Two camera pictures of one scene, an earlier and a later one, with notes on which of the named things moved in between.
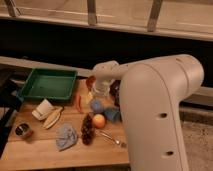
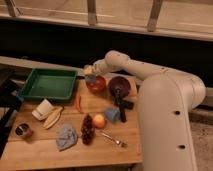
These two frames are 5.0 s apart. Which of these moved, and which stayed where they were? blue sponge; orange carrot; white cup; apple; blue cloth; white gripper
Moved: white gripper; blue sponge
Stayed: apple; white cup; blue cloth; orange carrot
